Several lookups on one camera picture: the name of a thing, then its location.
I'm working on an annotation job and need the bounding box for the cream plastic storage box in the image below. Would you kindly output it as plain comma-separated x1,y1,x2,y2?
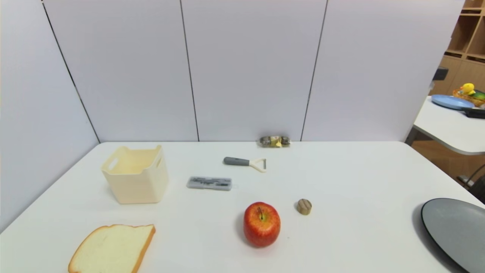
101,144,169,205

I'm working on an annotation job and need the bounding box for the black flat object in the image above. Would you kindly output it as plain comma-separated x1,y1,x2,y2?
461,107,485,119

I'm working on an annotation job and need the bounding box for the wrapped candy packet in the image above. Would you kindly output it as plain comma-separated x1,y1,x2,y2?
259,135,291,147

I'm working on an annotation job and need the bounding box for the grey rectangular case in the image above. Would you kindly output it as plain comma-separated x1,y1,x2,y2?
186,176,232,191

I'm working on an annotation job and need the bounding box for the red apple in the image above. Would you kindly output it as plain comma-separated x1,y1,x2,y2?
243,202,281,248

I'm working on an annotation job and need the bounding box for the white bread slice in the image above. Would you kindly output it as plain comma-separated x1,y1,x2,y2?
68,224,156,273

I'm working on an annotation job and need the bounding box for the white side table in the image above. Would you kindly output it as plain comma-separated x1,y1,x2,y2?
405,96,485,155

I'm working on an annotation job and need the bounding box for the light blue plate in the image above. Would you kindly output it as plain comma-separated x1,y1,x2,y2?
431,94,475,111

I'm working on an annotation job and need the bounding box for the wicker basket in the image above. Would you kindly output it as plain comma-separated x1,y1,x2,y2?
452,89,485,107

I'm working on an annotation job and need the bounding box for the dark grey round plate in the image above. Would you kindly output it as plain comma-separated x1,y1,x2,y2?
421,198,485,273

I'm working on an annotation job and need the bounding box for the wooden shelf cabinet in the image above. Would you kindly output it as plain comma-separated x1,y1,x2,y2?
430,0,485,96

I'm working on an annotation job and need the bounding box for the black chair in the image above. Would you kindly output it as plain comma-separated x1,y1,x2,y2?
457,164,485,203

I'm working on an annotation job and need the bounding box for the grey handled white peeler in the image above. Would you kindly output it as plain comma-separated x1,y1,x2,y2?
223,157,267,173

